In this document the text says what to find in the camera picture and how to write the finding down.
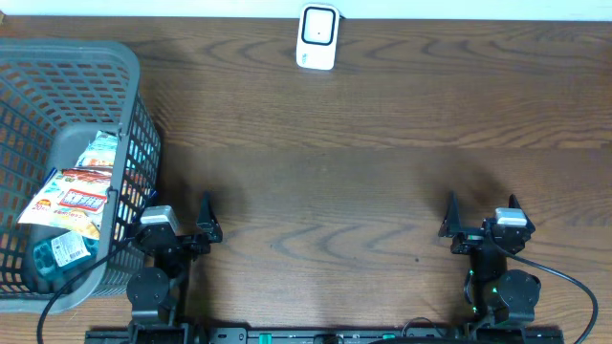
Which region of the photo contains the cream yellow snack bag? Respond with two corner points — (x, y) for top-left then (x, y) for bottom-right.
(18, 167), (112, 240)

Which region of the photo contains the green orange snack packet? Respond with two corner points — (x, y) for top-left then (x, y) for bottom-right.
(76, 131), (119, 167)

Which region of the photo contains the teal blister pack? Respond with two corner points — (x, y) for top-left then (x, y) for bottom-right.
(33, 231), (98, 281)

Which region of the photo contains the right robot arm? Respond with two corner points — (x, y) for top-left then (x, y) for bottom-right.
(438, 193), (541, 328)

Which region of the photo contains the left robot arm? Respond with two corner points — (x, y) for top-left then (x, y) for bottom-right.
(126, 192), (223, 343)

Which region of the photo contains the white barcode scanner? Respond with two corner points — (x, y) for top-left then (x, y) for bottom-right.
(295, 4), (340, 71)

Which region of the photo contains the grey plastic shopping basket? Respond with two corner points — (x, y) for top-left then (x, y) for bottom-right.
(1, 38), (162, 313)

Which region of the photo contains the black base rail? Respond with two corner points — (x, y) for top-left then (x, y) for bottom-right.
(84, 327), (564, 344)

